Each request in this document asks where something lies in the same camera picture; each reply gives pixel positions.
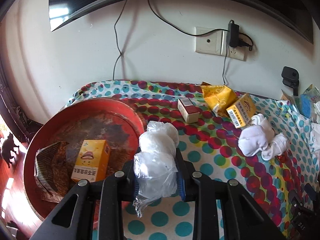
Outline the clear plastic bag bundle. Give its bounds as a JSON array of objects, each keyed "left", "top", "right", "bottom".
[{"left": 133, "top": 121, "right": 180, "bottom": 218}]

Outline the white sock pair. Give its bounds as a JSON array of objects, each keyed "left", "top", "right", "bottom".
[{"left": 238, "top": 113, "right": 289, "bottom": 161}]

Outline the yellow medicine box with barcode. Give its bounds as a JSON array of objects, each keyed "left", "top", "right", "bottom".
[{"left": 226, "top": 93, "right": 256, "bottom": 128}]

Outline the red white cigarette box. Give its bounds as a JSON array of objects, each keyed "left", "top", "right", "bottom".
[{"left": 177, "top": 98, "right": 200, "bottom": 124}]

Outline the yellow snack bag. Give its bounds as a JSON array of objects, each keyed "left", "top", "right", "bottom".
[{"left": 200, "top": 82, "right": 238, "bottom": 117}]

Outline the yellow medicine box in tray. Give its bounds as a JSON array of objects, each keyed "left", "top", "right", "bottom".
[{"left": 71, "top": 140, "right": 110, "bottom": 183}]

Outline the brown patterned snack bag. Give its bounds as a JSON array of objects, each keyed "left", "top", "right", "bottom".
[{"left": 34, "top": 141, "right": 70, "bottom": 203}]

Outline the red round tray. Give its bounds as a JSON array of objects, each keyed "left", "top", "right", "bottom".
[{"left": 23, "top": 98, "right": 146, "bottom": 220}]

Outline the colourful polka dot cloth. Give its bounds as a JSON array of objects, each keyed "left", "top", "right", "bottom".
[{"left": 68, "top": 80, "right": 319, "bottom": 239}]

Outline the clear bag of medicines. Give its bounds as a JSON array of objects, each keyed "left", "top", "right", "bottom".
[{"left": 293, "top": 84, "right": 319, "bottom": 122}]

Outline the black power adapter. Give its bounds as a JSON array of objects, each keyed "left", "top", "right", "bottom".
[{"left": 227, "top": 20, "right": 239, "bottom": 48}]

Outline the black camera on stand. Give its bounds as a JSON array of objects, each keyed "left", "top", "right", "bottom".
[{"left": 281, "top": 66, "right": 299, "bottom": 96}]

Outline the black adapter cable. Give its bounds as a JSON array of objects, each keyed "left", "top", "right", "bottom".
[{"left": 146, "top": 0, "right": 254, "bottom": 86}]

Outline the black television cable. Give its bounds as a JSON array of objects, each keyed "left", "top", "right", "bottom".
[{"left": 113, "top": 0, "right": 128, "bottom": 81}]

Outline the white wall socket plate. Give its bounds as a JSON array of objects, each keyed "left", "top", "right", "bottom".
[{"left": 195, "top": 30, "right": 247, "bottom": 61}]

